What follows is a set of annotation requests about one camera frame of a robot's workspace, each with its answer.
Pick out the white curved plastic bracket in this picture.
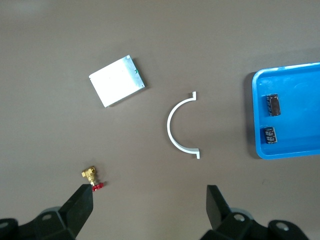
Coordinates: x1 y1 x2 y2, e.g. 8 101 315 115
165 91 202 160

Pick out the silver metal plate box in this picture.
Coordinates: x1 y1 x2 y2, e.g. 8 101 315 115
88 54 146 109

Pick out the long dark electrolytic capacitor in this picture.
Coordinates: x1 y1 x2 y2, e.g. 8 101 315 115
265 93 282 118

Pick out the small dark terminal block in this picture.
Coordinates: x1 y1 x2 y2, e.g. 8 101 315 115
262 126 279 145

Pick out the blue plastic tray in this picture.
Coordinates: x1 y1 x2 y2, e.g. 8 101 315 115
251 61 320 160

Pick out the brass valve with red handle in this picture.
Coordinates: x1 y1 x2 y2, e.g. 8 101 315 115
81 166 106 193

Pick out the brown table mat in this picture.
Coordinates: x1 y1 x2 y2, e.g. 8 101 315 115
0 0 320 240

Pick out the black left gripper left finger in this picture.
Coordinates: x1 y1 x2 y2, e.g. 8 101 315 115
0 183 95 240

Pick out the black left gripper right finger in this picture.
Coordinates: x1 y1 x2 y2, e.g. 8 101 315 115
199 184 307 240

